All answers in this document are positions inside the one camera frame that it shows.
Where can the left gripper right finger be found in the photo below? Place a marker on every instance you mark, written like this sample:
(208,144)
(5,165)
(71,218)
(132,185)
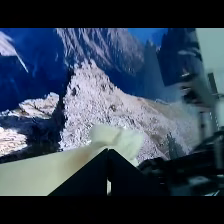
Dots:
(130,181)

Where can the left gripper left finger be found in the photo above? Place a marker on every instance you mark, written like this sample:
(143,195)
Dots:
(88,180)

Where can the cream yellow T-shirt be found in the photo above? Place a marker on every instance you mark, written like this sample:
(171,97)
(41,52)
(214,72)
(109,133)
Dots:
(33,173)

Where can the silver frame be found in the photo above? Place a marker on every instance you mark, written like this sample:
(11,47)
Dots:
(204,124)

